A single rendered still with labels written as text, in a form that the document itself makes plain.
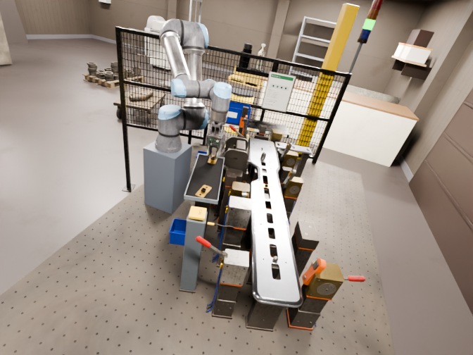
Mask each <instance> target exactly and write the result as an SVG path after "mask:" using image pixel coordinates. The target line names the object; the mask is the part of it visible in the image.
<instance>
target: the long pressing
mask: <svg viewBox="0 0 473 355"><path fill-rule="evenodd" d="M261 148H263V150H262V149H261ZM261 150H262V151H261ZM263 152H265V153H266V157H265V159H264V160H263V159H261V158H260V157H261V154H262V153H263ZM248 163H249V164H250V165H252V166H253V167H254V168H256V169H257V173H258V179H257V180H254V181H253V182H251V183H250V199H251V201H252V211H251V270H252V294H253V297H254V298H255V299H256V300H257V301H258V302H260V303H262V304H271V305H277V306H286V307H292V308H298V307H299V306H301V304H302V303H303V294H302V290H301V284H300V280H299V276H298V269H297V265H296V259H295V255H294V248H293V244H292V241H291V235H290V231H289V224H288V220H287V216H286V210H285V206H284V200H283V196H282V189H281V185H280V181H279V175H278V172H279V170H280V168H281V167H280V164H279V158H278V154H277V149H276V145H275V143H274V142H271V141H267V140H263V139H256V138H251V137H249V139H248ZM261 163H265V166H262V165H261ZM262 169H266V171H267V173H263V172H262ZM263 176H267V182H268V184H269V185H273V188H274V189H269V193H270V199H265V195H264V188H263V187H259V183H263ZM275 200H276V201H275ZM266 201H269V202H270V204H271V210H268V209H266V208H265V202H266ZM267 213H269V214H271V215H272V220H273V224H272V223H268V222H267V216H266V214H267ZM261 224H262V225H261ZM268 228H272V229H274V232H275V239H270V238H269V237H268ZM270 245H275V246H276V248H277V257H278V261H277V263H273V262H272V259H273V258H272V257H271V256H270ZM263 259H264V260H263ZM285 262H286V263H285ZM272 264H275V265H278V266H279V275H280V280H275V279H273V277H272Z"/></svg>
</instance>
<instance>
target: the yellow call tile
mask: <svg viewBox="0 0 473 355"><path fill-rule="evenodd" d="M206 210H207V209H206V208H201V207H196V206H192V207H191V209H190V212H189V218H191V219H196V220H205V217H206Z"/></svg>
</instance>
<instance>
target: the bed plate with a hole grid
mask: <svg viewBox="0 0 473 355"><path fill-rule="evenodd" d="M301 178H302V179H303V186H302V190H301V192H300V194H299V196H298V199H297V201H296V204H295V206H294V209H292V210H293V211H292V214H291V217H290V219H289V220H290V221H291V225H290V224H289V221H288V224H289V231H290V235H291V238H292V236H293V234H294V228H295V227H296V224H297V222H298V220H301V221H305V222H310V223H314V225H315V229H316V231H317V236H318V238H319V241H320V242H319V244H318V246H317V247H316V249H315V250H314V251H313V252H312V254H311V256H310V258H309V260H308V262H307V264H306V266H305V268H304V270H303V272H302V274H301V276H300V278H299V280H300V284H301V287H302V285H303V278H302V276H303V275H304V274H305V272H306V271H307V270H308V269H309V267H310V265H311V263H312V262H313V261H316V260H317V259H323V260H325V261H326V263H335V264H337V265H339V267H340V269H341V272H342V275H343V276H344V277H348V276H364V278H365V281H364V282H350V281H349V280H344V282H343V284H342V285H341V286H340V288H339V290H338V291H337V293H336V294H335V295H334V297H333V299H332V300H331V301H330V300H329V301H328V302H327V303H326V305H325V306H324V308H323V309H322V311H321V312H320V313H321V315H320V317H319V318H318V319H317V321H316V325H317V327H315V325H314V326H313V330H312V331H310V330H300V329H294V328H288V323H287V317H286V309H289V307H286V306H285V307H284V308H283V310H282V312H281V314H280V316H279V318H278V319H277V322H276V323H275V326H274V327H273V328H274V331H273V332H270V331H264V330H253V329H247V328H246V316H247V315H248V312H249V311H250V308H251V305H252V303H253V294H252V285H247V284H246V278H245V280H244V283H243V285H242V287H239V290H238V292H237V296H236V304H235V306H234V310H233V317H232V319H226V318H216V317H212V312H213V309H212V310H210V311H209V312H207V313H206V310H207V309H206V307H210V306H211V305H212V304H211V303H212V301H213V297H214V294H215V288H216V285H217V279H218V276H219V272H220V268H218V267H216V266H217V260H216V261H214V262H213V263H212V259H213V256H216V255H217V252H215V251H213V250H212V249H210V248H206V247H204V250H203V251H202V253H201V260H200V265H199V270H198V282H197V286H196V293H191V292H181V291H179V287H180V284H181V276H182V262H183V255H184V246H183V245H178V244H170V233H169V231H170V227H171V225H172V222H173V219H174V218H179V219H183V220H186V219H187V216H188V214H189V209H191V207H192V206H195V201H192V200H188V199H185V200H184V202H183V203H182V204H181V205H180V206H179V207H178V209H177V210H176V211H175V212H174V213H173V214H170V213H167V212H165V211H162V210H160V209H157V208H154V207H152V206H149V205H147V204H145V203H144V183H143V184H142V185H140V186H139V187H138V188H136V189H135V190H134V191H133V192H131V193H130V194H128V195H127V196H126V197H125V198H124V199H123V200H121V201H120V202H118V203H117V204H116V205H115V206H114V207H113V208H111V209H110V210H108V211H107V212H106V213H104V214H103V215H102V216H101V217H100V218H98V219H97V220H95V221H94V222H93V223H92V224H91V225H89V226H88V227H87V228H85V229H84V230H83V231H81V233H79V234H78V235H76V236H75V237H74V238H72V239H71V240H70V241H69V242H68V243H66V244H65V245H64V246H62V247H61V248H60V249H59V250H58V251H56V252H55V253H54V254H52V255H51V256H50V257H48V258H47V259H46V260H45V261H43V262H42V263H41V264H39V265H38V266H37V267H36V268H35V269H33V270H32V271H30V272H29V273H28V274H27V275H26V276H24V277H23V278H22V279H20V280H19V281H18V282H17V283H15V284H14V285H13V286H12V287H10V288H9V289H8V290H6V291H5V292H4V293H3V294H1V295H0V355H396V353H395V348H394V344H393V338H392V334H391V326H390V322H389V316H388V311H387V307H386V301H385V297H384V290H383V286H382V282H381V275H380V271H379V264H378V260H377V253H376V249H375V245H374V238H373V234H372V228H371V224H370V217H369V213H368V209H367V202H366V198H365V191H364V187H363V183H362V176H361V174H359V173H355V172H353V171H349V170H346V169H343V168H339V167H336V166H332V165H329V164H327V163H323V162H320V161H317V163H312V159H310V158H309V159H308V160H307V161H306V164H305V167H304V169H303V172H302V175H301ZM215 258H216V257H215ZM215 258H214V259H215ZM207 304H211V305H209V306H207Z"/></svg>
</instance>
